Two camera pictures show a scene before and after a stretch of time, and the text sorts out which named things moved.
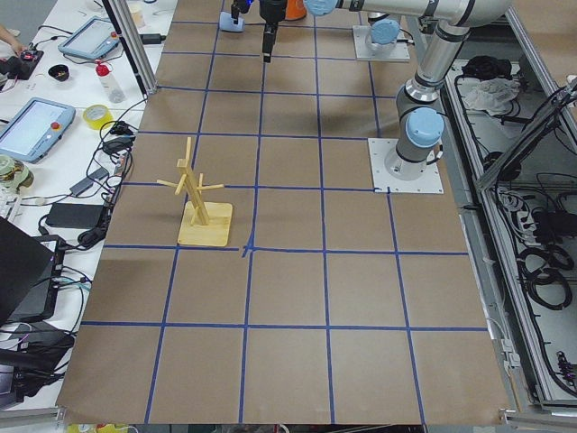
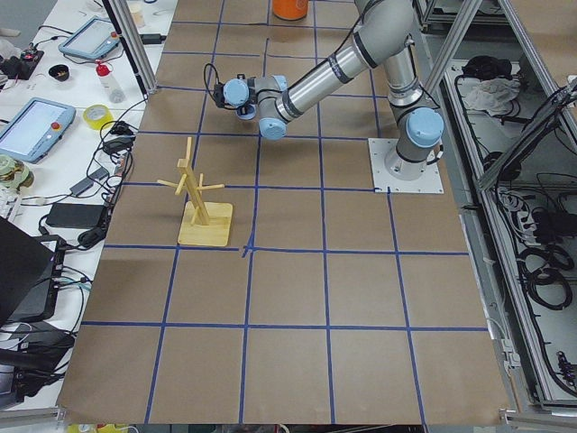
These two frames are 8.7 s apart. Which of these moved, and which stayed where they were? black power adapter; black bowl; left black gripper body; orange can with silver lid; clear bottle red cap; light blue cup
Moved: left black gripper body; light blue cup
Stayed: black power adapter; black bowl; orange can with silver lid; clear bottle red cap
